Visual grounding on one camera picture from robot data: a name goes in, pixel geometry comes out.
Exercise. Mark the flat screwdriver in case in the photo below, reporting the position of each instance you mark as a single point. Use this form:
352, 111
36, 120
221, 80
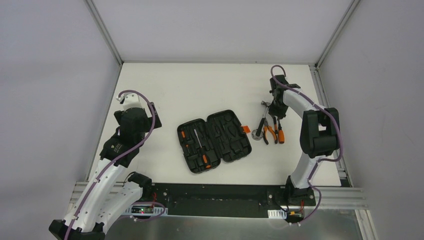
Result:
203, 153

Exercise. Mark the silver measuring tape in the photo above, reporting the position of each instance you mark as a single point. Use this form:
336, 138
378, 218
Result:
257, 134

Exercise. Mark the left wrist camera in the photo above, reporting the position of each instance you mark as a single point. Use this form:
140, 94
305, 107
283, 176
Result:
129, 100

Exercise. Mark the hammer with black handle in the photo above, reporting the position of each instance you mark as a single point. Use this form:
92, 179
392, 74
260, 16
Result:
261, 122

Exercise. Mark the left white cable duct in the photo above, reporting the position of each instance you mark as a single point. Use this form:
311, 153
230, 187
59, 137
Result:
145, 210

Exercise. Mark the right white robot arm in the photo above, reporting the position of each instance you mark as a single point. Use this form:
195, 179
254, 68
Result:
318, 134

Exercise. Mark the large orange black screwdriver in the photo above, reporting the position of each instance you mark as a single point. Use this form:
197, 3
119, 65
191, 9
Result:
281, 136

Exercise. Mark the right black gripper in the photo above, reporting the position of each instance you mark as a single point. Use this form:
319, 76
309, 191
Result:
277, 110

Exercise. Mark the orange handled pliers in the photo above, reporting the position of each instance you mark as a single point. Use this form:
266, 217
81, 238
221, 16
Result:
268, 129

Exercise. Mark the small orange black screwdriver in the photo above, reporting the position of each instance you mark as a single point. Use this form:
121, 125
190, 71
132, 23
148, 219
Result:
185, 140

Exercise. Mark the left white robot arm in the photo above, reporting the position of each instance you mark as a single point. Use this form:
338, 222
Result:
93, 215

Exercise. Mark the black plastic tool case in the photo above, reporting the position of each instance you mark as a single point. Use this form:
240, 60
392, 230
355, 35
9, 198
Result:
222, 135

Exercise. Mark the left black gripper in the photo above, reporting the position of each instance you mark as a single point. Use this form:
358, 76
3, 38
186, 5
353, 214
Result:
154, 114

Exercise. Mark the white cable duct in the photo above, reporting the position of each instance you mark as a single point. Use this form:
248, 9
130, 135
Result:
277, 214
145, 210

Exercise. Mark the aluminium frame rail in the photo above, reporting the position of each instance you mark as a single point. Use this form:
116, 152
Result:
331, 197

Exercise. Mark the right white cable duct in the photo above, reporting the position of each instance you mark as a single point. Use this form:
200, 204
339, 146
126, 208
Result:
277, 214

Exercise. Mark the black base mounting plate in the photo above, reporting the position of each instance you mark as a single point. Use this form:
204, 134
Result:
256, 208

